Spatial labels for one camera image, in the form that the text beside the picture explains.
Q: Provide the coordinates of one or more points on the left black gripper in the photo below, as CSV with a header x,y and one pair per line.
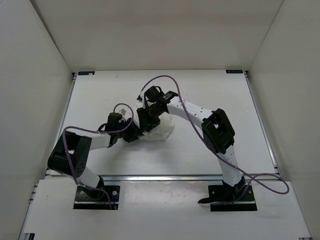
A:
x,y
134,131

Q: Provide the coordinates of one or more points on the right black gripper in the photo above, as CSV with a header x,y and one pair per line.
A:
x,y
146,124

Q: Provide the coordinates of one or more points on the white pleated skirt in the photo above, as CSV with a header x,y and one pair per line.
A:
x,y
162,131

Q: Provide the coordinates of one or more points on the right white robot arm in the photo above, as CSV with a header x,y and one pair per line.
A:
x,y
217,131

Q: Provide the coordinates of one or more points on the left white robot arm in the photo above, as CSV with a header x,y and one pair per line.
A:
x,y
70,154

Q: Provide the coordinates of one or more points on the left blue corner label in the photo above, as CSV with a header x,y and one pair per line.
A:
x,y
86,73

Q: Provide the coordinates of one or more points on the blue corner label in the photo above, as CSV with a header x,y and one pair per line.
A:
x,y
234,71
86,73

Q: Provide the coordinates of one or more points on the right blue corner label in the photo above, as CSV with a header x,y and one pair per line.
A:
x,y
234,71

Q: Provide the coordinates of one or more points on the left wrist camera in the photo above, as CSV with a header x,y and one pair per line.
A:
x,y
115,123

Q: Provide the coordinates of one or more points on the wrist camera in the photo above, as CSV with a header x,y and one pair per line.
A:
x,y
155,94
115,123

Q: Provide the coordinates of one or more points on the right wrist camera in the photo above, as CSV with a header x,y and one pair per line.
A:
x,y
155,94

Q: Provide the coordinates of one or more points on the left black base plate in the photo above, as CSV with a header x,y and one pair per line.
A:
x,y
97,200

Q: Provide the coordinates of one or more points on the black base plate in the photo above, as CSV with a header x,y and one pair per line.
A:
x,y
97,200
220,200

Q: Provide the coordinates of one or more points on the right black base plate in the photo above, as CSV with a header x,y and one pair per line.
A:
x,y
220,200

